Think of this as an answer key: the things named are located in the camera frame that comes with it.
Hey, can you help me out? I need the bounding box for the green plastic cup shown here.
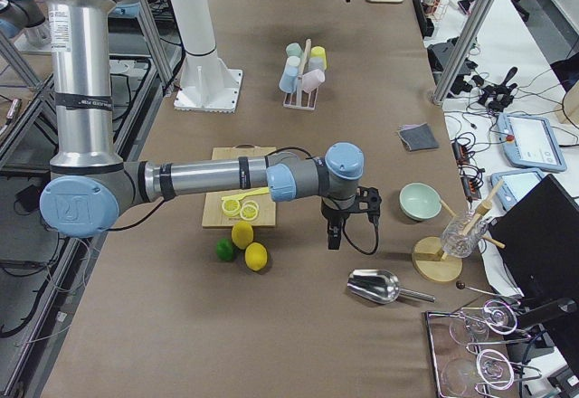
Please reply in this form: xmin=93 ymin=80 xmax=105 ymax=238
xmin=285 ymin=43 xmax=303 ymax=58

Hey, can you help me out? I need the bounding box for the pink plastic cup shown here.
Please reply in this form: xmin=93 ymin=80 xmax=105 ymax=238
xmin=302 ymin=69 xmax=326 ymax=93

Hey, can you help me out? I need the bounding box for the yellow plastic cup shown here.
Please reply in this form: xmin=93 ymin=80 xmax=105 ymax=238
xmin=308 ymin=46 xmax=327 ymax=71

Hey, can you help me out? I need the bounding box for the light blue plastic cup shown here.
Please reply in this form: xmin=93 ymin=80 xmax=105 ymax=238
xmin=279 ymin=64 xmax=299 ymax=94

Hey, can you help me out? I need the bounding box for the metal scoop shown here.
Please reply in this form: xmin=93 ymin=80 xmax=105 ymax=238
xmin=346 ymin=269 xmax=436 ymax=305

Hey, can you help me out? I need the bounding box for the yellow plastic knife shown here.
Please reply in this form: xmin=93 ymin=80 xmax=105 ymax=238
xmin=221 ymin=187 xmax=270 ymax=201

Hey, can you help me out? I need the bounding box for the lemon slice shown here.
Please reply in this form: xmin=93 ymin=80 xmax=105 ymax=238
xmin=221 ymin=199 xmax=242 ymax=218
xmin=239 ymin=200 xmax=260 ymax=222

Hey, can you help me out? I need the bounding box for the mint green bowl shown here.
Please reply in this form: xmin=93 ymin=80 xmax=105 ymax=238
xmin=399 ymin=183 xmax=441 ymax=222

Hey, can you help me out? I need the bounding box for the green lime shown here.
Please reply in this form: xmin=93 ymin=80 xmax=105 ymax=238
xmin=215 ymin=238 xmax=236 ymax=262

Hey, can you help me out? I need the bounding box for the wooden cutting board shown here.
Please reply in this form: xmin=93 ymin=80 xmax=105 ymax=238
xmin=202 ymin=146 xmax=276 ymax=228

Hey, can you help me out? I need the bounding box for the wooden mug tree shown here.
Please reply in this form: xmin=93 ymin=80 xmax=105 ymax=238
xmin=412 ymin=181 xmax=506 ymax=283

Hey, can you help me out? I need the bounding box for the clear glass mug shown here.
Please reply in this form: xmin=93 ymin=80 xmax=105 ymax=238
xmin=441 ymin=213 xmax=488 ymax=258

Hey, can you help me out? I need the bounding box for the grey folded cloth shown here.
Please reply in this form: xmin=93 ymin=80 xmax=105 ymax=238
xmin=397 ymin=123 xmax=440 ymax=152

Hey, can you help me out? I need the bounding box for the metal glass rack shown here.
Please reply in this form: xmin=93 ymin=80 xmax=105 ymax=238
xmin=424 ymin=299 xmax=542 ymax=397

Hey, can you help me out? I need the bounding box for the blue teach pendant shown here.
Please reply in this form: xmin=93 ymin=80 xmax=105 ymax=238
xmin=497 ymin=113 xmax=567 ymax=173
xmin=489 ymin=167 xmax=546 ymax=211

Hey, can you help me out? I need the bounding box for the black computer monitor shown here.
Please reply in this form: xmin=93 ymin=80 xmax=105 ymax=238
xmin=489 ymin=175 xmax=578 ymax=303

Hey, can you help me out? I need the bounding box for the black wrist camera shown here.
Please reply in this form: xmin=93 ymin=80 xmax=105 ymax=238
xmin=355 ymin=186 xmax=382 ymax=227

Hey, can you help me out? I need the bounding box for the white wire cup rack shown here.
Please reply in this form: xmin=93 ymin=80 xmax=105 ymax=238
xmin=283 ymin=39 xmax=323 ymax=110

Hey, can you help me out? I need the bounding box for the aluminium frame post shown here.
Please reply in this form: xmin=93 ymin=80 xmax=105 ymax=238
xmin=432 ymin=0 xmax=494 ymax=106

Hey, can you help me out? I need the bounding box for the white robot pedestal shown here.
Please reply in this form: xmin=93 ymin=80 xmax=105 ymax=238
xmin=170 ymin=0 xmax=242 ymax=113

